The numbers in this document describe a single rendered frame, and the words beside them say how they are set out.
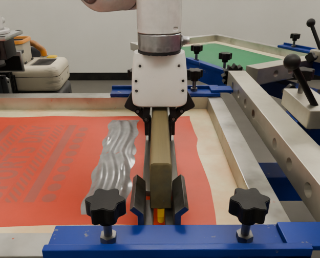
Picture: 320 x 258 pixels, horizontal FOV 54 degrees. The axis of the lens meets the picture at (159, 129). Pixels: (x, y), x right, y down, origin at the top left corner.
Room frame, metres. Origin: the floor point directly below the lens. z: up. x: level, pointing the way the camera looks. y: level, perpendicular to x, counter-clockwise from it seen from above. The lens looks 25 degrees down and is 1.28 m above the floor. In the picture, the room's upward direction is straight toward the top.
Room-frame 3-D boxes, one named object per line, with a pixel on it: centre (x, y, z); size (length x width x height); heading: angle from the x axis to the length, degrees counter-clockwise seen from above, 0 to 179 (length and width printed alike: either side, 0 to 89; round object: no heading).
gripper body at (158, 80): (0.56, 0.00, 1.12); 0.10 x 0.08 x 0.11; 90
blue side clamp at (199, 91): (0.84, -0.02, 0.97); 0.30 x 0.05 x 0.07; 90
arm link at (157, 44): (0.56, -0.01, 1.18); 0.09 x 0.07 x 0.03; 90
